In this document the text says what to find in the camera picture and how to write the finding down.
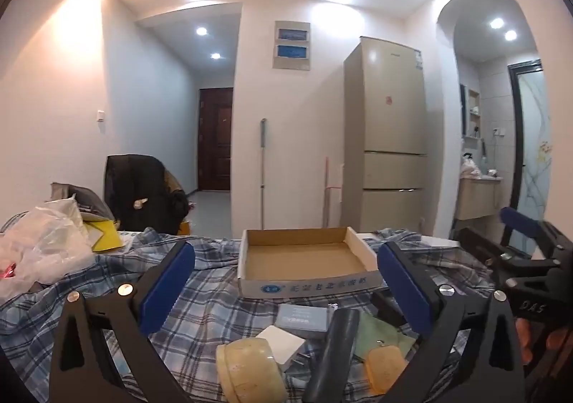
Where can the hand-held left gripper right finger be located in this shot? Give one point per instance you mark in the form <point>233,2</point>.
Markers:
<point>403,286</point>

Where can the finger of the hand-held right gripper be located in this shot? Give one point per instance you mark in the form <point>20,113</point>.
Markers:
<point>497,255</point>
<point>519,222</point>

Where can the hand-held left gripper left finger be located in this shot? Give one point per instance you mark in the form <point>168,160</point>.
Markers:
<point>168,282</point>

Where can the green snap pouch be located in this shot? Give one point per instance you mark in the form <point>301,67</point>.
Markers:
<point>376,333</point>

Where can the black cylinder case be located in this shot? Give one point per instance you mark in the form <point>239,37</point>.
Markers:
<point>335,349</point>

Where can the shallow cardboard box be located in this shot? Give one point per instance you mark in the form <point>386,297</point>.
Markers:
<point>304,260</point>

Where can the grey-blue small box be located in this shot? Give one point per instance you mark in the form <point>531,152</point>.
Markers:
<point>300,318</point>

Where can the cream round container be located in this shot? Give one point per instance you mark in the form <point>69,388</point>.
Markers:
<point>250,371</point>

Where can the white charger plug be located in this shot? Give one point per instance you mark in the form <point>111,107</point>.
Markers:
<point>282,340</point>

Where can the person's right hand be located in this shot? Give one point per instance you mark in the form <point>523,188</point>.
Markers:
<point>524,336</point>

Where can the beige vanity cabinet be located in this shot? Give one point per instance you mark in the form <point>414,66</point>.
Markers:
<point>476,199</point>

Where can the blue plaid shirt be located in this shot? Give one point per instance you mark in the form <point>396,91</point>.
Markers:
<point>215,295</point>

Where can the orange cardboard box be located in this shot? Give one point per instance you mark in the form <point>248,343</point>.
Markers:
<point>183,227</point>

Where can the white plastic bag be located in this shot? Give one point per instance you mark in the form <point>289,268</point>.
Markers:
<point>470,168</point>

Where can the yellow bag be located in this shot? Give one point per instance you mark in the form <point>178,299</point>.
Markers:
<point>105,237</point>

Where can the black-framed glass door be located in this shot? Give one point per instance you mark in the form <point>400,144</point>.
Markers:
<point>532,139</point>

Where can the tan chair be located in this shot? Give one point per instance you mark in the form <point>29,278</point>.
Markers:
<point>172,181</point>

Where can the black jacket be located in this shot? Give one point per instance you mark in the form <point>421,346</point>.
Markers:
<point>134,179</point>

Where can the grey bag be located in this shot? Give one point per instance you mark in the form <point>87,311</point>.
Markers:
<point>89,201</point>

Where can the clear plastic bag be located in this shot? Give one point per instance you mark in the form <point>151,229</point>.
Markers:
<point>40,242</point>

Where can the beige refrigerator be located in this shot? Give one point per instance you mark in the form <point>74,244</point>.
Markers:
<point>389,139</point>

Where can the dark brown door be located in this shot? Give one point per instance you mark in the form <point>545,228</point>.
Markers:
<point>215,139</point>

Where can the wall niche shelf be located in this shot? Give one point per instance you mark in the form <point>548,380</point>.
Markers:
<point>473,112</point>

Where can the wall electrical panel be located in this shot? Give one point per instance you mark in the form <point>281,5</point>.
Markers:
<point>292,45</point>

